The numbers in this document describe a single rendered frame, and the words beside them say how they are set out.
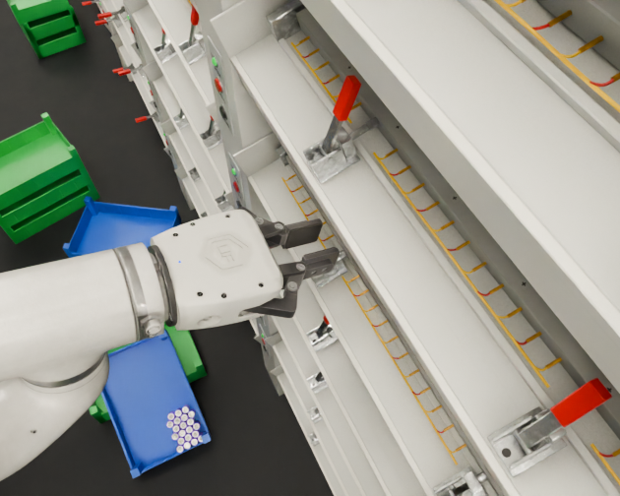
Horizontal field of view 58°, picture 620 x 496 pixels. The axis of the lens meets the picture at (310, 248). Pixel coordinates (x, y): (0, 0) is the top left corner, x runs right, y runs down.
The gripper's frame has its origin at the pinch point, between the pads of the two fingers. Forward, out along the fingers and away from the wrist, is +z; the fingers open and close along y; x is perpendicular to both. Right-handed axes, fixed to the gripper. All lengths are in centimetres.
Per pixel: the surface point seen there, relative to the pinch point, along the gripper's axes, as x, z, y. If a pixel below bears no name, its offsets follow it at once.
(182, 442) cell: 98, -4, 16
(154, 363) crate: 96, -5, 37
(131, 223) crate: 103, 4, 91
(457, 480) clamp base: 5.1, 4.3, -24.8
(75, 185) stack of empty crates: 97, -10, 105
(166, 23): 9, 2, 54
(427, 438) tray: 7.3, 5.1, -20.2
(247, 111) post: -1.8, 0.6, 19.1
